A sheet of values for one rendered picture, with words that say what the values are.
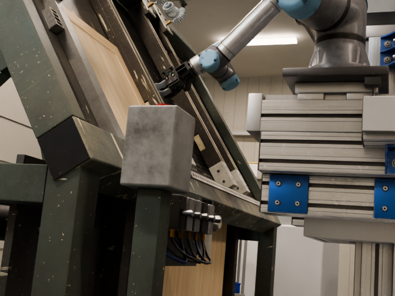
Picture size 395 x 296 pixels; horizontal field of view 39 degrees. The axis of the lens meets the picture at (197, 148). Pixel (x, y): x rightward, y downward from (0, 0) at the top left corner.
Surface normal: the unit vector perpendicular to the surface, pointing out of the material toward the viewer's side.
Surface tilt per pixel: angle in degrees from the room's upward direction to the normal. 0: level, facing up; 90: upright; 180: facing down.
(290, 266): 90
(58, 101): 90
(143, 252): 90
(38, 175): 90
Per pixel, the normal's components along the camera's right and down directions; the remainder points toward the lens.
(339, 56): -0.18, -0.48
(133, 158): -0.33, -0.19
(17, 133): 0.94, 0.02
